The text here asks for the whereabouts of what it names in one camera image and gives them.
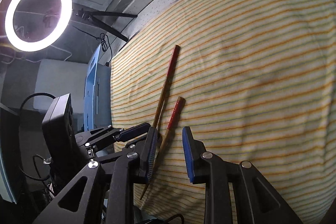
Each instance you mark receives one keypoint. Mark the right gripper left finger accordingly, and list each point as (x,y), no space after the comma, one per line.
(146,150)

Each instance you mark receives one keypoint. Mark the blue plastic drainer basket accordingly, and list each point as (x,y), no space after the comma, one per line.
(97,112)

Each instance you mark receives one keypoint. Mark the striped yellow towel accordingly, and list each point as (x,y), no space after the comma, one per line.
(258,78)

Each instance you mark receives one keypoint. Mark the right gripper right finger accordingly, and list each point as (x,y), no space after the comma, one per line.
(195,164)

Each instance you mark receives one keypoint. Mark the white cutting board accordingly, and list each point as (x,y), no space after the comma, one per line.
(63,77)

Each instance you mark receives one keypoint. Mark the ring light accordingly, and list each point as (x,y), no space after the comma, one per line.
(34,25)

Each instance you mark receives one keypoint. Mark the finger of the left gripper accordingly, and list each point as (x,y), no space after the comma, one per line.
(133,132)

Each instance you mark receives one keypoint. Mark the red wooden chopstick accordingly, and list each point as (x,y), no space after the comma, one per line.
(168,77)

